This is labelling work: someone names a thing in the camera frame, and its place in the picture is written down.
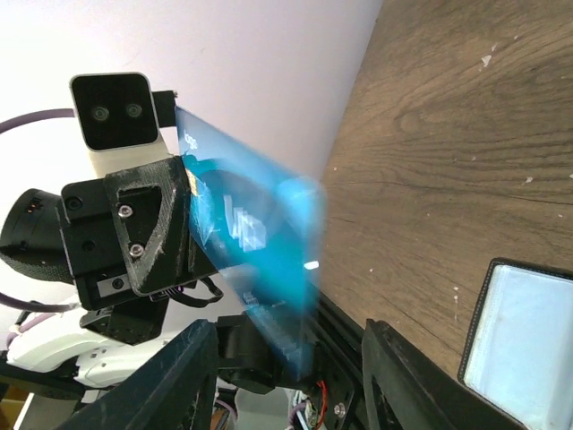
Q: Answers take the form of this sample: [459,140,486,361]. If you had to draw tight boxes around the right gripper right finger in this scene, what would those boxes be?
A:
[362,319,525,430]

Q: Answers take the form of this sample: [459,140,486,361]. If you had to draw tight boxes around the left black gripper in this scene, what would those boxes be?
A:
[60,156,210,309]

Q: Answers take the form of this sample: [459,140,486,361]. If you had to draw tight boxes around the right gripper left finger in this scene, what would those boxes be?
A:
[66,320,218,430]

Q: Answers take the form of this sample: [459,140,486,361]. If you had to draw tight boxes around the black card holder wallet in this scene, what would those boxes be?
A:
[458,257,572,429]

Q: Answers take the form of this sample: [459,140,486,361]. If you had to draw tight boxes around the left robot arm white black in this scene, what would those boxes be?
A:
[1,157,279,429]

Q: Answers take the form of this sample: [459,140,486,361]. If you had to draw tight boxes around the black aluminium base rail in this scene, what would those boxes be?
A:
[294,293,368,430]

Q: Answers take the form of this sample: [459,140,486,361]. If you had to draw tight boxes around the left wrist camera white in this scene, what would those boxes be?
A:
[69,72,177,177]

